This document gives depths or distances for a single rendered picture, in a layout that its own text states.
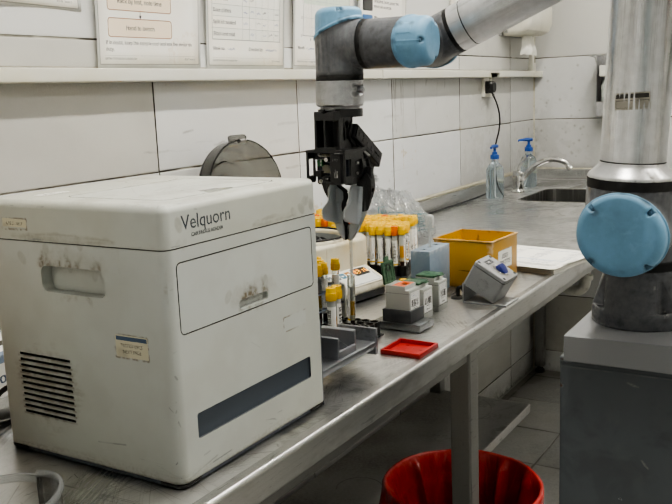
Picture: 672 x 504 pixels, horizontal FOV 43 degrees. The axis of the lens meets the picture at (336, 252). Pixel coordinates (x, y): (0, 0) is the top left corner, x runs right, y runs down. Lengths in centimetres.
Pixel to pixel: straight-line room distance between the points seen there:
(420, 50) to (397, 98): 140
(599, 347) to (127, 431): 68
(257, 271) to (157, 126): 85
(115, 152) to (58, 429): 78
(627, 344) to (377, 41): 57
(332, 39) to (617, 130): 44
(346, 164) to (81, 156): 54
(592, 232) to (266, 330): 46
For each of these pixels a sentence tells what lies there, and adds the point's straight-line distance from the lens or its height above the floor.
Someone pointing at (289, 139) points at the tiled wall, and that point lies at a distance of 216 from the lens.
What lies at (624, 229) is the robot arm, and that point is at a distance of 117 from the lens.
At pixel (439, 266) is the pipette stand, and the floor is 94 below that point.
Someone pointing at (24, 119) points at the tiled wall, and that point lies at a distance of 157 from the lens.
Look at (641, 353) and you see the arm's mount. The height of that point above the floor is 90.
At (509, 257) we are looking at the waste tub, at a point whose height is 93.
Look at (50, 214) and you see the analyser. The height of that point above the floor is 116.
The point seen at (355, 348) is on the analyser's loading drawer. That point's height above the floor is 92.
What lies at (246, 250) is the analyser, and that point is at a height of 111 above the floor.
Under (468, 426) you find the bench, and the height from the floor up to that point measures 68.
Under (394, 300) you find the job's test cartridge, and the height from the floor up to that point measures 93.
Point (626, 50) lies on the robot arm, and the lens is 118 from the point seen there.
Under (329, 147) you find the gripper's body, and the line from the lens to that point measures 133.
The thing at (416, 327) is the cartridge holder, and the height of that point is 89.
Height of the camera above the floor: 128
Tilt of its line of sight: 10 degrees down
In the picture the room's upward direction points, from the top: 2 degrees counter-clockwise
